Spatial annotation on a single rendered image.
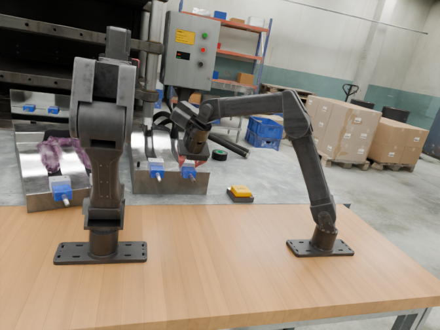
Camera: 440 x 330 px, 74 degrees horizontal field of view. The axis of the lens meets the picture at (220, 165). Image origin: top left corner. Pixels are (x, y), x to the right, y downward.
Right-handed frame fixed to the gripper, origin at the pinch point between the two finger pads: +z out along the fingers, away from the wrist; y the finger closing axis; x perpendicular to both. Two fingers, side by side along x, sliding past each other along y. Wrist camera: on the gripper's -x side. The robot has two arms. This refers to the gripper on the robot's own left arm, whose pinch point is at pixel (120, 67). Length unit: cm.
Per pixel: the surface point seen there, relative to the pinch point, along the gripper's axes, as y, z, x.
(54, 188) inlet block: 14.4, -18.1, 33.0
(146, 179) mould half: -10.3, -6.5, 34.0
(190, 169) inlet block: -24.6, -7.2, 29.1
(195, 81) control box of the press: -39, 82, 5
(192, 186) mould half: -26.4, -5.4, 36.4
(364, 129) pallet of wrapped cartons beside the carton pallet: -336, 259, 46
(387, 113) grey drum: -557, 444, 31
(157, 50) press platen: -15, 65, -8
